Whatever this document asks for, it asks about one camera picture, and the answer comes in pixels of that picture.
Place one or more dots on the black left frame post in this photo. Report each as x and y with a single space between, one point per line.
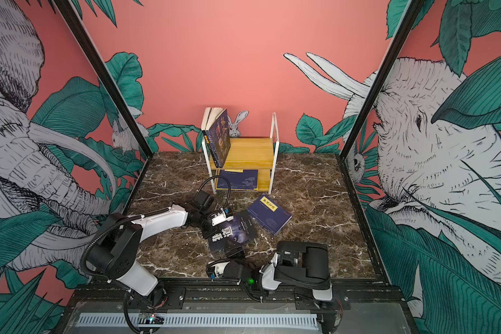
71 18

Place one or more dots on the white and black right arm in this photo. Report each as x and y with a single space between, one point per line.
300 264

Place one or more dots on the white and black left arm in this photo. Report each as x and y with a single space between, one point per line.
111 254

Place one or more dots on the black book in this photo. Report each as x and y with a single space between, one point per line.
231 235
212 132

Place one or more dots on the wooden shelf with white frame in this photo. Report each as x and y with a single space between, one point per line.
260 153

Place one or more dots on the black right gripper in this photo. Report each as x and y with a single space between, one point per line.
232 253

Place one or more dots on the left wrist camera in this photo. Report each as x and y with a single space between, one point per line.
220 217

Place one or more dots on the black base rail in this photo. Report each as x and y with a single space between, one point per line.
346 294

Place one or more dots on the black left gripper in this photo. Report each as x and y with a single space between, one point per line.
214 229

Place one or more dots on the dark book with portrait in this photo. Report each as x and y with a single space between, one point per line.
226 133

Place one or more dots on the white slotted cable duct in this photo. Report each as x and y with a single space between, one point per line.
181 320

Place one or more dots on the dark blue book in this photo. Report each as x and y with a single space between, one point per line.
269 214
240 180

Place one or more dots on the black book standing on shelf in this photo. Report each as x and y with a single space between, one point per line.
212 132

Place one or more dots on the black right frame post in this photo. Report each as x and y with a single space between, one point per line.
403 30

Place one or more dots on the black frame post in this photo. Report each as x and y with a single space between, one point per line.
403 30
71 18

